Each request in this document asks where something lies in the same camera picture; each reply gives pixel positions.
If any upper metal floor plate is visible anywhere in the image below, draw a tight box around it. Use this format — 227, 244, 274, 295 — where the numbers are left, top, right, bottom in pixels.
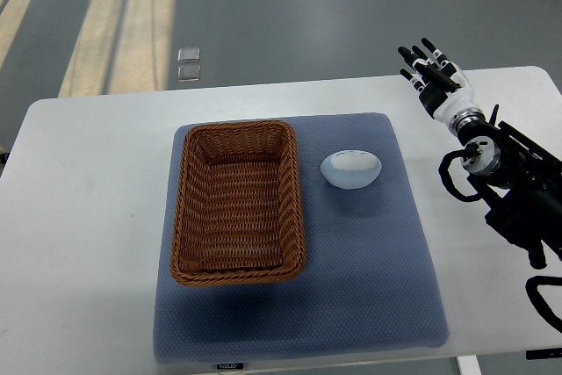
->
177, 47, 200, 62

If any blue textured mat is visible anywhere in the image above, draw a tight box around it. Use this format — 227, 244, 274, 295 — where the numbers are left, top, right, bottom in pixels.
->
153, 113, 449, 364

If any white table leg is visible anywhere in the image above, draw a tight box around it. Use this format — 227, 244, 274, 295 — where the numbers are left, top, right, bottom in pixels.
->
456, 355, 482, 375

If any lower metal floor plate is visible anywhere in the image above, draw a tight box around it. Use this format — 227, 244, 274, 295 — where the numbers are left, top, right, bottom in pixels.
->
177, 64, 201, 82

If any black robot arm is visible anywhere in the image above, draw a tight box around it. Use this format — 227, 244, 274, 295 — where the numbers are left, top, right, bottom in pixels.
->
438, 106, 561, 270

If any brown wicker basket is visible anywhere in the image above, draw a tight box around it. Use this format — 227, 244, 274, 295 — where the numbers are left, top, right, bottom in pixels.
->
169, 120, 306, 287

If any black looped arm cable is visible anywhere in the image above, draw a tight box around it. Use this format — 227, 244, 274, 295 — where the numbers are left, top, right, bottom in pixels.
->
524, 276, 562, 335

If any black table label tag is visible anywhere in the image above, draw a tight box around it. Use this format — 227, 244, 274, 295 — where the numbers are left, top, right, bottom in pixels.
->
216, 363, 244, 372

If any metal floor plate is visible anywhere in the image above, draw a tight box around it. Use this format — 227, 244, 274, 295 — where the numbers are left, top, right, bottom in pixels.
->
177, 64, 201, 82
177, 47, 200, 62

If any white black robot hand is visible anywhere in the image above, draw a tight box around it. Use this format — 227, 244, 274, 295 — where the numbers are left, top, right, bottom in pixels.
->
398, 38, 480, 132

